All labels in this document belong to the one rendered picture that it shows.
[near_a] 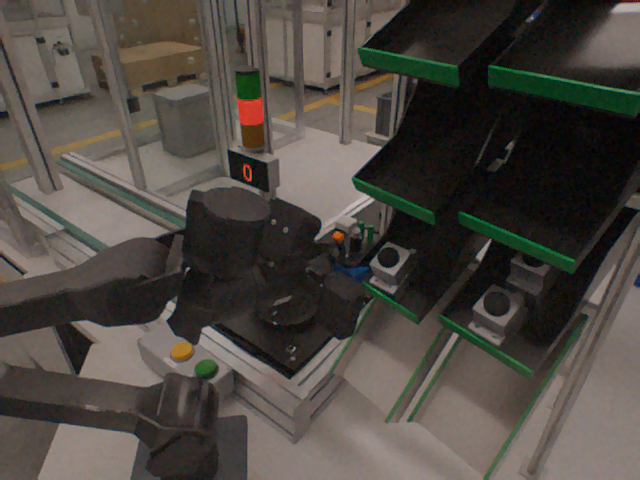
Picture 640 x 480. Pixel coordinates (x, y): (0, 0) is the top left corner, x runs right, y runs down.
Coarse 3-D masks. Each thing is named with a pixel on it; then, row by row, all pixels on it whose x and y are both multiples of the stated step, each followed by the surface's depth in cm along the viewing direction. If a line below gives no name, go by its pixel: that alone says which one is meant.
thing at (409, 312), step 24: (408, 216) 73; (456, 216) 71; (384, 240) 71; (408, 240) 71; (432, 240) 70; (456, 240) 69; (480, 240) 65; (360, 264) 70; (432, 264) 67; (456, 264) 63; (432, 288) 65; (408, 312) 62
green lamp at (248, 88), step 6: (258, 72) 90; (240, 78) 89; (246, 78) 88; (252, 78) 89; (258, 78) 90; (240, 84) 89; (246, 84) 89; (252, 84) 89; (258, 84) 90; (240, 90) 90; (246, 90) 90; (252, 90) 90; (258, 90) 91; (240, 96) 91; (246, 96) 90; (252, 96) 91; (258, 96) 91
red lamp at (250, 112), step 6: (240, 102) 92; (246, 102) 91; (252, 102) 91; (258, 102) 92; (240, 108) 92; (246, 108) 92; (252, 108) 92; (258, 108) 93; (240, 114) 93; (246, 114) 92; (252, 114) 93; (258, 114) 93; (240, 120) 94; (246, 120) 93; (252, 120) 93; (258, 120) 94
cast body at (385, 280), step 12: (384, 252) 63; (396, 252) 62; (408, 252) 63; (372, 264) 63; (384, 264) 62; (396, 264) 62; (408, 264) 63; (384, 276) 63; (396, 276) 62; (408, 276) 64; (384, 288) 64; (396, 288) 63; (408, 288) 66; (396, 300) 64
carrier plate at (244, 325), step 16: (240, 320) 94; (256, 320) 94; (240, 336) 91; (256, 336) 91; (272, 336) 90; (288, 336) 90; (304, 336) 90; (320, 336) 90; (272, 352) 87; (304, 352) 87; (288, 368) 84
